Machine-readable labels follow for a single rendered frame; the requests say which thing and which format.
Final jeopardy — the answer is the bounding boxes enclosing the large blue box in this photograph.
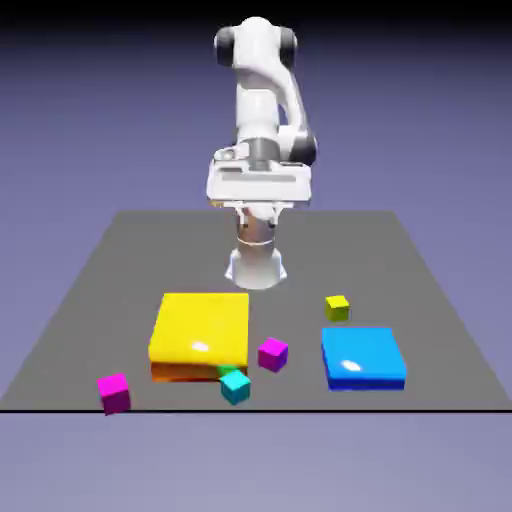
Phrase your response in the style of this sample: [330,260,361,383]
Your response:
[320,326,408,392]

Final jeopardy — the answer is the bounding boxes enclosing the small cyan cube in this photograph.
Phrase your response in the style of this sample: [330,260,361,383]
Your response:
[219,368,252,406]

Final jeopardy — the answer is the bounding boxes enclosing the large yellow box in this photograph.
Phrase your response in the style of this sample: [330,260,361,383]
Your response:
[148,292,250,384]

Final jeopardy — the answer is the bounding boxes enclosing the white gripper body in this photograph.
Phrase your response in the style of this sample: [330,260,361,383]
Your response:
[205,158,313,209]

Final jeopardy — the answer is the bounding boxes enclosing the small magenta cube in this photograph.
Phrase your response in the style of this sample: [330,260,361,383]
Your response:
[96,372,132,416]
[256,336,290,374]

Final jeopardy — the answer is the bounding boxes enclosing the small yellow cube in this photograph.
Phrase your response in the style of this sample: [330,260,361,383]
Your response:
[324,294,351,323]

